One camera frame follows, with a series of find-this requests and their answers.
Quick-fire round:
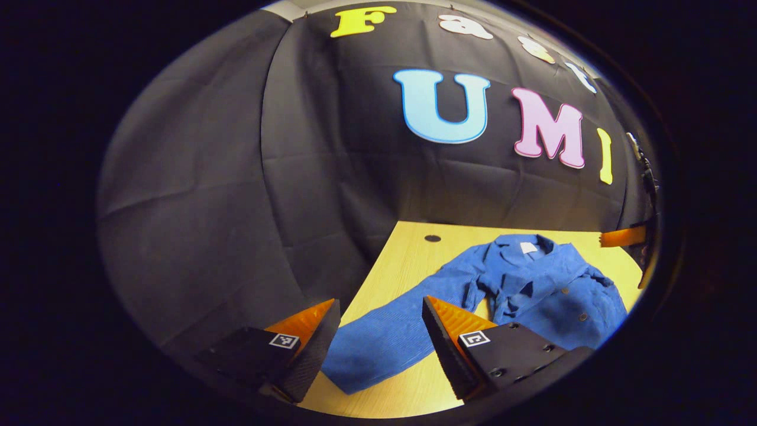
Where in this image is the black backdrop cloth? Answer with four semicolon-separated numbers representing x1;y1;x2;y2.
98;0;660;370

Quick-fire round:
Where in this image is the blue corduroy shirt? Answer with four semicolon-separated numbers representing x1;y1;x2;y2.
321;234;629;395

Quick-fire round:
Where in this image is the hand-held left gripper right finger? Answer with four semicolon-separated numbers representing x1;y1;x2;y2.
420;295;596;404

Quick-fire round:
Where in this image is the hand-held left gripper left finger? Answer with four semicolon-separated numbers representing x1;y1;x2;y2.
194;298;342;405

